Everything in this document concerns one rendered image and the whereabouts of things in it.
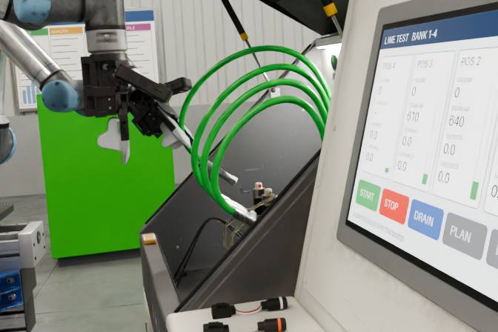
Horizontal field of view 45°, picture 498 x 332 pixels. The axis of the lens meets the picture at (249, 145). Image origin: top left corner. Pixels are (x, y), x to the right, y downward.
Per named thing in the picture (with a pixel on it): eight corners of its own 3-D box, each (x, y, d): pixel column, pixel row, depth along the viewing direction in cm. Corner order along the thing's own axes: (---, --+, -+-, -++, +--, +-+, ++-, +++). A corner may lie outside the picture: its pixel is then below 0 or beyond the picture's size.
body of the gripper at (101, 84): (86, 118, 119) (81, 55, 118) (130, 115, 121) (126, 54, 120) (85, 120, 112) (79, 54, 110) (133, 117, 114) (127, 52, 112)
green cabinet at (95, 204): (167, 227, 556) (156, 85, 541) (180, 253, 473) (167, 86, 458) (58, 240, 533) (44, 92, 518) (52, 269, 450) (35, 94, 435)
